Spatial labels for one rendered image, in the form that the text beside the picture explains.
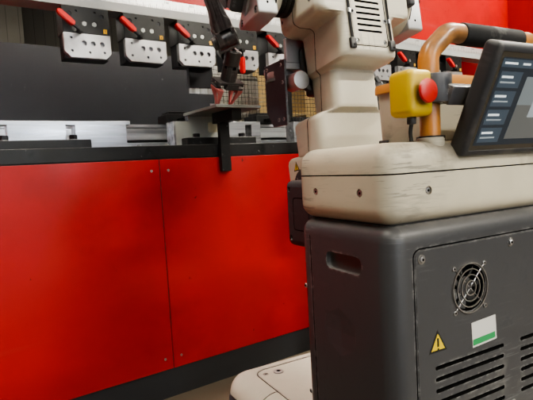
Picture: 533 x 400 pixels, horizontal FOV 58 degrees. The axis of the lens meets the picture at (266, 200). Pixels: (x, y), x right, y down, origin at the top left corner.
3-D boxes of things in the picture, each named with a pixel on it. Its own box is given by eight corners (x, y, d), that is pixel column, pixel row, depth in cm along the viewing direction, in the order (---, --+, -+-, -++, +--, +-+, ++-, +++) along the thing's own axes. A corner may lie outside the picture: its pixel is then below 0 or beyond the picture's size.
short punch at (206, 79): (189, 92, 183) (188, 67, 182) (188, 94, 185) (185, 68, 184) (213, 94, 189) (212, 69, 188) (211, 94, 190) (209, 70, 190)
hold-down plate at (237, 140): (187, 145, 175) (187, 137, 175) (182, 146, 179) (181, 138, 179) (256, 144, 192) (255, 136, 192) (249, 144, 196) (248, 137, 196)
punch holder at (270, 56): (269, 71, 199) (266, 31, 198) (258, 75, 206) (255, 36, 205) (297, 73, 207) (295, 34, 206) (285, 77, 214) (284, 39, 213)
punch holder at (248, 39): (227, 68, 188) (224, 25, 187) (216, 72, 195) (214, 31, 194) (258, 71, 196) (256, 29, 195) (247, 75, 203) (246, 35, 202)
